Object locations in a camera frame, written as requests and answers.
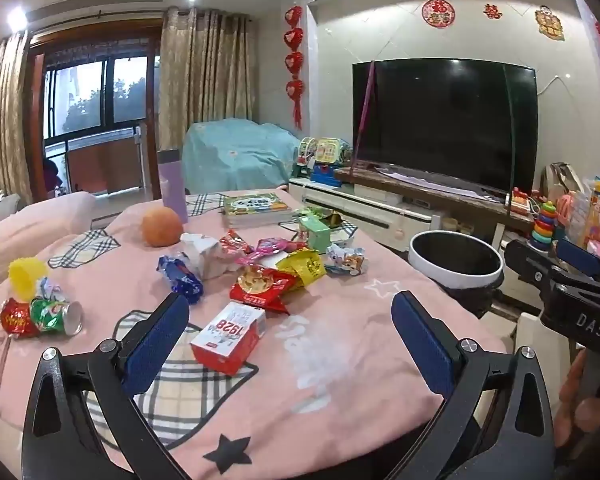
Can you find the green carton box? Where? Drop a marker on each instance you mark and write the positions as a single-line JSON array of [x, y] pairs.
[[316, 234]]

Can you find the green white toy basket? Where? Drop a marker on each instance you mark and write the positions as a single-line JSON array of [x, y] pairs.
[[304, 155]]

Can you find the purple water bottle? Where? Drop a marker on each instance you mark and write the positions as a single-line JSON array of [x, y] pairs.
[[172, 190]]

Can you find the red toy telephone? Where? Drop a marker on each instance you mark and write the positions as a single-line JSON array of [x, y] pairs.
[[520, 202]]

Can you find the yellow sponge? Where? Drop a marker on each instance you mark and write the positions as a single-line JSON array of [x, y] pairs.
[[25, 277]]

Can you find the small red wall sticker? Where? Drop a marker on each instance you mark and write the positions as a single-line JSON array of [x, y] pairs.
[[492, 11]]

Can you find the cartoon couple wall sticker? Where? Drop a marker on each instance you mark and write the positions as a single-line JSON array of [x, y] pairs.
[[549, 22]]

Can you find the yellow blue toy cash register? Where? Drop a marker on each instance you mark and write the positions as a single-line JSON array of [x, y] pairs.
[[327, 157]]

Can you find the red candy tube rainbow label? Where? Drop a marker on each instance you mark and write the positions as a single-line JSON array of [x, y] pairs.
[[270, 249]]

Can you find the wooden framed balcony door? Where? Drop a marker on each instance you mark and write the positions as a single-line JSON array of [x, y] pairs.
[[35, 110]]

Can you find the purple foil wrapper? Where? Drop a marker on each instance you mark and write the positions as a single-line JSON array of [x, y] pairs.
[[49, 289]]

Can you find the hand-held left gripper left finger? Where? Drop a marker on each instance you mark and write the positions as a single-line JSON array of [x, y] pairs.
[[155, 347]]

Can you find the small red snack packet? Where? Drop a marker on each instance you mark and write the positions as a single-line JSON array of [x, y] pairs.
[[15, 317]]

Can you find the brown marble television shelf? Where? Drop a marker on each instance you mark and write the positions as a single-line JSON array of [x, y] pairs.
[[460, 202]]

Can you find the paperback book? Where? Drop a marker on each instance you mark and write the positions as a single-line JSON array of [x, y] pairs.
[[260, 217]]

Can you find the white television cabinet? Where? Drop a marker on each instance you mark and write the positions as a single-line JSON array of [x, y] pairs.
[[370, 207]]

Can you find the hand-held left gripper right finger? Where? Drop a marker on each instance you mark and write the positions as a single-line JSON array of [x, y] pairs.
[[425, 355]]

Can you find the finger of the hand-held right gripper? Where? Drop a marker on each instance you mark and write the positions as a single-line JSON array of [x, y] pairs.
[[580, 256], [527, 260]]

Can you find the round red wall sticker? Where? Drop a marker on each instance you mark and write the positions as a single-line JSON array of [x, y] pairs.
[[437, 12]]

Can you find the white bin with black bag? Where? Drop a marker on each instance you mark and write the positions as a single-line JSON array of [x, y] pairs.
[[432, 274]]

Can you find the dark blue snack packet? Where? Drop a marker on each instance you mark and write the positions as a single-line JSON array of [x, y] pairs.
[[180, 277]]

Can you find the green red can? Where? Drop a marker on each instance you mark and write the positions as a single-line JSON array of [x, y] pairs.
[[55, 315]]

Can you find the yellow snack packet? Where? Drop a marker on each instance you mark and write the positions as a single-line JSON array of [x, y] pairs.
[[302, 267]]

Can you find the beige backpack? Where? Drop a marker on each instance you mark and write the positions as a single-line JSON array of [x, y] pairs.
[[560, 180]]

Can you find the pink sofa cushion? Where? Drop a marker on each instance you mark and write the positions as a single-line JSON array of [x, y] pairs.
[[30, 225]]

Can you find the teal cloth furniture cover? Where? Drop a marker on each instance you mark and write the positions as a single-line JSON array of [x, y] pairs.
[[235, 155]]

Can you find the cartoon print wrapper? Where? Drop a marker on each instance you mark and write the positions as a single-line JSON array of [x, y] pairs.
[[347, 260]]

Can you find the red orange apple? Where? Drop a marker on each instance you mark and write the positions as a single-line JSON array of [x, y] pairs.
[[161, 227]]

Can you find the green snack bag gold lining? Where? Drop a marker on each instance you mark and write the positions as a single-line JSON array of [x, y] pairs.
[[325, 215]]

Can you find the black television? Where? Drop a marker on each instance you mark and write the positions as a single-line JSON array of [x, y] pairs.
[[445, 120]]

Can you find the beige patterned curtain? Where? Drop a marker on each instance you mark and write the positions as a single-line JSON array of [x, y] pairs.
[[0, 120], [205, 80]]

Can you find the person's right hand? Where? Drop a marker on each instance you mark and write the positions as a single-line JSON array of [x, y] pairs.
[[575, 405]]

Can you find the green cover picture book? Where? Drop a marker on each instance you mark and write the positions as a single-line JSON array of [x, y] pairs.
[[255, 203]]

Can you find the white cloth runner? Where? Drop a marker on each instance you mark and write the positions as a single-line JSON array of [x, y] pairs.
[[430, 179]]

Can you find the red white carton box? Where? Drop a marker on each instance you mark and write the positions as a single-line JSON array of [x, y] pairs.
[[227, 335]]

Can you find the red green candy wrapper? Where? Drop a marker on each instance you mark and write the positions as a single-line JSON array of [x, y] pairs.
[[235, 242]]

